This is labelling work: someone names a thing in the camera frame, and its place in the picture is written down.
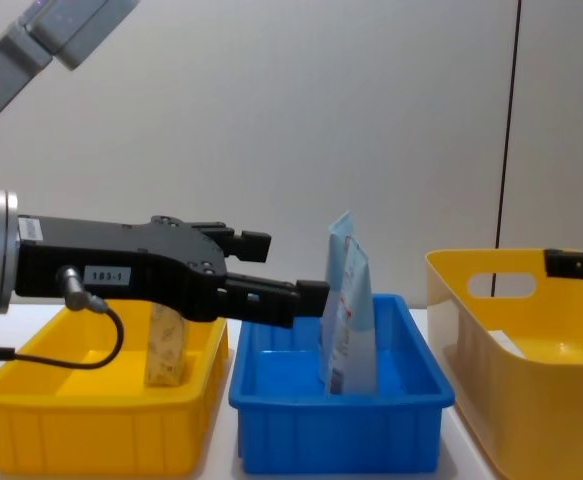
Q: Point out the light blue pouch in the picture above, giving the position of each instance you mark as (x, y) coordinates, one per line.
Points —
(341, 234)

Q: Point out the yellow plastic bin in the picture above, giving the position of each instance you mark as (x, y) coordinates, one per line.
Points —
(96, 435)

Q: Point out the white and blue pouch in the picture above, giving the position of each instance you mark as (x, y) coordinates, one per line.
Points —
(352, 350)

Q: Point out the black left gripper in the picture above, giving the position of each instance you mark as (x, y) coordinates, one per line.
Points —
(121, 260)

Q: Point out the blue plastic bin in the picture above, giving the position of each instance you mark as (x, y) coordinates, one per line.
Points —
(341, 435)

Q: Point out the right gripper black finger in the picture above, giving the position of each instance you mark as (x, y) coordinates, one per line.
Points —
(568, 264)

